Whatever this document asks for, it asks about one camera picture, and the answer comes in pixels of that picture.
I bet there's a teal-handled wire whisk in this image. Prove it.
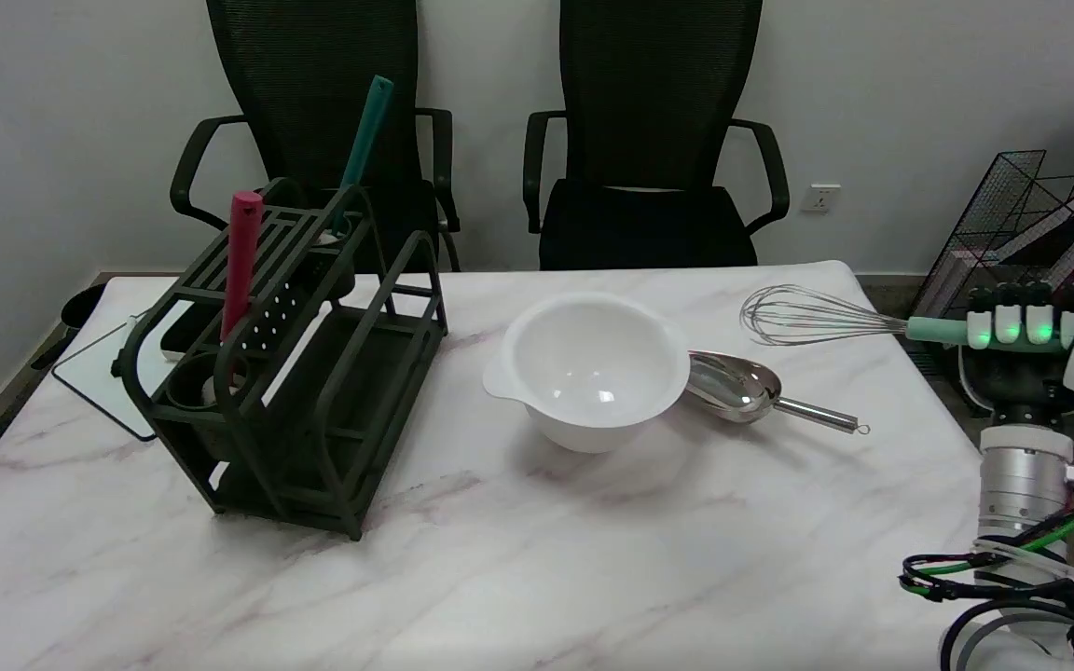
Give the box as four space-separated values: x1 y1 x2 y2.
740 284 1067 353

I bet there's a white mixing bowl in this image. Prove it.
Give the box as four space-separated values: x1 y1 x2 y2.
483 292 692 455

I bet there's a stainless steel scoop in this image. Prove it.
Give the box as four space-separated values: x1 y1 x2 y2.
685 350 871 436

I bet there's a black mesh office chair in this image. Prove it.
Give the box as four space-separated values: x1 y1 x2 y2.
523 0 791 271
170 0 461 272

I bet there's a dark green kitchen rack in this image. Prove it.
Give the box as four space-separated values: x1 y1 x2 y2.
119 177 448 541

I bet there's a white black-edged board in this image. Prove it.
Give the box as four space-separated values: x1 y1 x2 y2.
51 298 212 443

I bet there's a black round bin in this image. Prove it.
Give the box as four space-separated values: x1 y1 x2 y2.
30 283 109 372

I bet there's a black wire file rack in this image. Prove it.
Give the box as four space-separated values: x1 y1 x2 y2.
908 150 1074 374

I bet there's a black green robot cable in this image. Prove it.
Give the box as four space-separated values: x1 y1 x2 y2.
899 485 1074 671

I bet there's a teal utensil handle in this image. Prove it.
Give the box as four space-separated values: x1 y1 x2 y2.
318 75 395 247

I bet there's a red utensil handle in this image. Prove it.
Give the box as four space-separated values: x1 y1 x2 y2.
219 190 264 387

